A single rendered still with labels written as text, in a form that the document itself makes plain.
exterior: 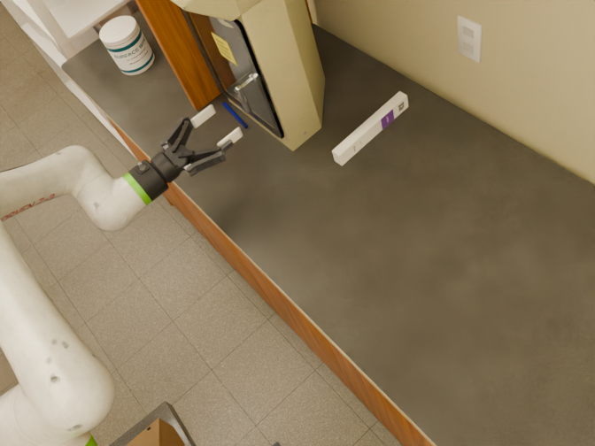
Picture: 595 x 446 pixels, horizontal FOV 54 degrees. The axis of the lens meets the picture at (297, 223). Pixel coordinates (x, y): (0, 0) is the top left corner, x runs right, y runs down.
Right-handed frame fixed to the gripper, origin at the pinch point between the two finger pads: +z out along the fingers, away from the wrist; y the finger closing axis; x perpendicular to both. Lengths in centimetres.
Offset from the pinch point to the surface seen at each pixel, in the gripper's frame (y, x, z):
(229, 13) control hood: -4.4, -29.2, 10.6
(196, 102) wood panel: 31.0, 17.8, 5.4
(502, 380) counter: -87, 17, 3
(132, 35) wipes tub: 63, 9, 6
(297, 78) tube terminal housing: -5.4, -1.7, 21.9
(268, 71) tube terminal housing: -5.1, -9.6, 14.8
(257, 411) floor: -20, 114, -43
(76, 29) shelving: 111, 26, -1
